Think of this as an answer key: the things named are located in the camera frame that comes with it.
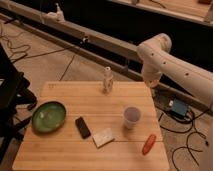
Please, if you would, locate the long metal rail beam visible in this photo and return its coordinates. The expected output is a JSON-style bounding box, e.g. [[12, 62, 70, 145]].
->
[[0, 0, 213, 113]]

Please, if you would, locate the green round bowl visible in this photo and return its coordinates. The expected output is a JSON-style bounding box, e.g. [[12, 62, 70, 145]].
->
[[32, 101, 66, 133]]

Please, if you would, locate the black chair frame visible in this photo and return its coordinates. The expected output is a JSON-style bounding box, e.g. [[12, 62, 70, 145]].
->
[[0, 44, 37, 163]]

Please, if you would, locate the black floor cable left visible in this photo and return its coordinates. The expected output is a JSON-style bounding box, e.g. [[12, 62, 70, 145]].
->
[[0, 20, 88, 82]]

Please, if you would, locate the white object on rail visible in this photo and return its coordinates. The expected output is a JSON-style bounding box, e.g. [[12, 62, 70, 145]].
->
[[45, 3, 65, 22]]

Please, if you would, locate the black floor cable right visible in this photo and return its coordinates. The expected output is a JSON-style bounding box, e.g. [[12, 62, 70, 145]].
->
[[157, 107, 213, 171]]

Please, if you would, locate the orange carrot toy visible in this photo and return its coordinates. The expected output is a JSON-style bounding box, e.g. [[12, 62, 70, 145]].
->
[[142, 134, 156, 155]]

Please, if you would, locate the white rectangular sponge block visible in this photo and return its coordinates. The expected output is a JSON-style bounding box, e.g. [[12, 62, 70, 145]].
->
[[93, 128, 114, 148]]

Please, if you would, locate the black rectangular phone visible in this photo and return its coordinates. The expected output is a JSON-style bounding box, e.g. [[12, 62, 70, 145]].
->
[[75, 117, 91, 139]]

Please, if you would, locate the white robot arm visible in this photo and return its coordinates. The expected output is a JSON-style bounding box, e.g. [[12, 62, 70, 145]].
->
[[137, 33, 213, 112]]

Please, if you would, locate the small white bottle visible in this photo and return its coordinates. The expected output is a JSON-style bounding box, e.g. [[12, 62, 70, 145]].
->
[[103, 67, 113, 94]]

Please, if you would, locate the black floor cable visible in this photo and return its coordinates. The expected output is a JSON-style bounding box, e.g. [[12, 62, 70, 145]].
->
[[157, 107, 213, 171], [0, 20, 88, 82]]

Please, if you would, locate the blue power box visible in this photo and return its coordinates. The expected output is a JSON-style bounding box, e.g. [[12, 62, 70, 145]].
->
[[169, 99, 188, 118]]

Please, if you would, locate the translucent plastic cup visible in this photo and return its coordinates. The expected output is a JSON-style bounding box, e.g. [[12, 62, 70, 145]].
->
[[123, 106, 141, 129]]

